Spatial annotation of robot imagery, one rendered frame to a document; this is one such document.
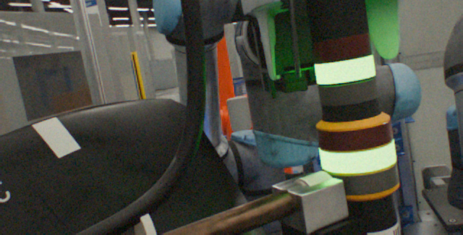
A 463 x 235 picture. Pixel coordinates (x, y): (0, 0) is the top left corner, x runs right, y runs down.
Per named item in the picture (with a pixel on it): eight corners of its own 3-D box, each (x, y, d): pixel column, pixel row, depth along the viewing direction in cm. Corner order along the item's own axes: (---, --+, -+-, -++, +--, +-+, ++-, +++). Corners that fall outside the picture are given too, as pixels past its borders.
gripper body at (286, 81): (371, 82, 34) (326, 76, 45) (354, -37, 33) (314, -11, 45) (269, 100, 33) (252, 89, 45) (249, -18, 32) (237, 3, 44)
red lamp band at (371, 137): (354, 155, 25) (350, 133, 24) (304, 147, 28) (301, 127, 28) (409, 136, 27) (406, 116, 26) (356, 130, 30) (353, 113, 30)
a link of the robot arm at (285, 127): (357, 153, 54) (343, 63, 53) (272, 176, 51) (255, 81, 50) (325, 144, 62) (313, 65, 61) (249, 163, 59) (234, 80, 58)
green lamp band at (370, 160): (357, 178, 25) (354, 157, 25) (307, 166, 29) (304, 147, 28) (412, 157, 27) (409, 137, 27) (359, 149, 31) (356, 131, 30)
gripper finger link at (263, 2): (296, 83, 24) (306, 70, 33) (278, -31, 23) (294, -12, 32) (239, 92, 25) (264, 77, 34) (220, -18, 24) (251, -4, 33)
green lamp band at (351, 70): (343, 84, 25) (341, 61, 25) (306, 84, 28) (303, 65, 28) (388, 73, 26) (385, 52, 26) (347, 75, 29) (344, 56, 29)
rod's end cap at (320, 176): (309, 183, 25) (337, 173, 26) (288, 176, 26) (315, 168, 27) (315, 218, 25) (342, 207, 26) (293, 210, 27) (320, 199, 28)
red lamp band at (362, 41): (340, 60, 25) (337, 37, 24) (302, 63, 28) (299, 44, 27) (385, 50, 26) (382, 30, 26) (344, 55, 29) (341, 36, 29)
